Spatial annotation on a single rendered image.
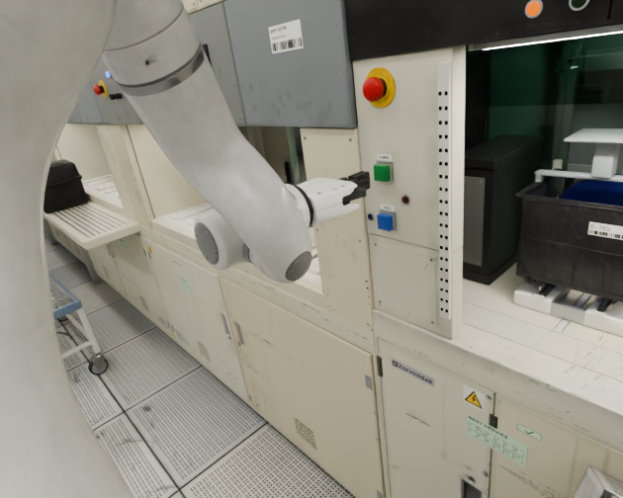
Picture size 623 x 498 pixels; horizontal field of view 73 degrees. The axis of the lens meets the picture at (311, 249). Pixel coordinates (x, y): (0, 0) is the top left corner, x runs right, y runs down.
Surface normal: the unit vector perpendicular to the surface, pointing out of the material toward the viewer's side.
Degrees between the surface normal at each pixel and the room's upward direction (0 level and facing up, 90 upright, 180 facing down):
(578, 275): 90
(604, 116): 90
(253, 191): 66
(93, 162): 90
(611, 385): 0
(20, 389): 81
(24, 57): 127
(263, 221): 84
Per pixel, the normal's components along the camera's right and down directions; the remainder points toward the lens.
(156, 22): 0.65, 0.52
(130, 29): 0.25, 0.76
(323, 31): -0.73, 0.36
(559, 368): -0.13, -0.91
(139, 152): 0.67, 0.22
